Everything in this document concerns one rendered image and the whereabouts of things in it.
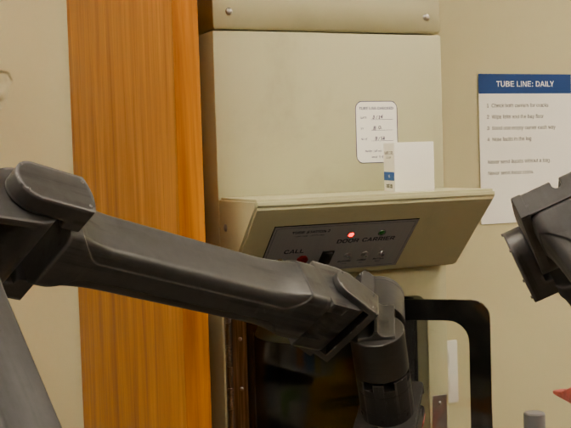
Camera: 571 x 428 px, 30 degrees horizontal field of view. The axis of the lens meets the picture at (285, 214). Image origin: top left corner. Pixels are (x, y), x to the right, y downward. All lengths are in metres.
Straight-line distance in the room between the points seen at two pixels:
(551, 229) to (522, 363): 1.22
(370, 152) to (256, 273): 0.42
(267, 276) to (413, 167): 0.36
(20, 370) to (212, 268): 0.28
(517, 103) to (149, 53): 0.94
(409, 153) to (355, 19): 0.19
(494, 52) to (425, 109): 0.61
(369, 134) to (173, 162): 0.30
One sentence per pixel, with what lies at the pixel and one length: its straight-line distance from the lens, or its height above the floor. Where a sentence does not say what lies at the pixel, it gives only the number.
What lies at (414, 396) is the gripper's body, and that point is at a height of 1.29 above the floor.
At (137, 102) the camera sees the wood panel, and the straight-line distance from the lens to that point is 1.31.
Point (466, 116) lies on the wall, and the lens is 1.97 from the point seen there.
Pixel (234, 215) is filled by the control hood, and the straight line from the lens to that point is 1.23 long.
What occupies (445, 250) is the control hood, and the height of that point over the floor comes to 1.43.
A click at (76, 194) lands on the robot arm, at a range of 0.83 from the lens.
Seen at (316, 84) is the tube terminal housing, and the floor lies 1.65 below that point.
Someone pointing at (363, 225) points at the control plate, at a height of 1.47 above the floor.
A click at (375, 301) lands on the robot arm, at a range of 1.09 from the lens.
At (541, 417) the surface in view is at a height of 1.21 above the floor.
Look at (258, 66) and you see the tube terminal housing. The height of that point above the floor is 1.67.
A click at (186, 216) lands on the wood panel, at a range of 1.17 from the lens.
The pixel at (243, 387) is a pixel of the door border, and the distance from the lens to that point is 1.29.
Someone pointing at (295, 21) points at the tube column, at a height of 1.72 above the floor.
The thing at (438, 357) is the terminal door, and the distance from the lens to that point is 1.23.
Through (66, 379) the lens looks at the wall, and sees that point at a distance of 1.70.
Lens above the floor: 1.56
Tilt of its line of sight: 3 degrees down
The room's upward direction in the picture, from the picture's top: 2 degrees counter-clockwise
